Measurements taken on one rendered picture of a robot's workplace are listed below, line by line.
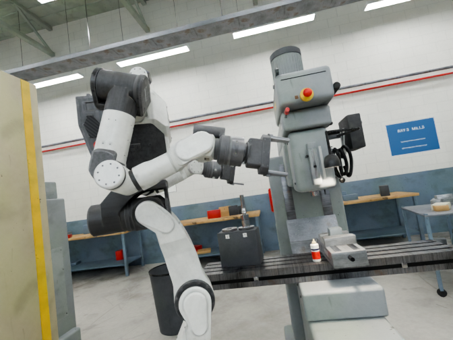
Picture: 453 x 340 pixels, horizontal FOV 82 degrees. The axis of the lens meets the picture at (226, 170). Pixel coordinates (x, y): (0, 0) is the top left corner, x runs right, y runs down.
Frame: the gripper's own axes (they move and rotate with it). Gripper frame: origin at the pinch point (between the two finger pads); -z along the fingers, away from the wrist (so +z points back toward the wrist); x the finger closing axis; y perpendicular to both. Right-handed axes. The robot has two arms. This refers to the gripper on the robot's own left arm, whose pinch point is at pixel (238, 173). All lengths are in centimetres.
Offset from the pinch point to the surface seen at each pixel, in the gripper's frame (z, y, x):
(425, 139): -455, 273, 124
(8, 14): 430, 585, 313
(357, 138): -72, 4, 30
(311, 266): -38, -15, -41
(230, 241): -3.4, 10.4, -37.7
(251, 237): -12.9, 4.6, -33.0
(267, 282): -19, -7, -52
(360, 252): -51, -31, -29
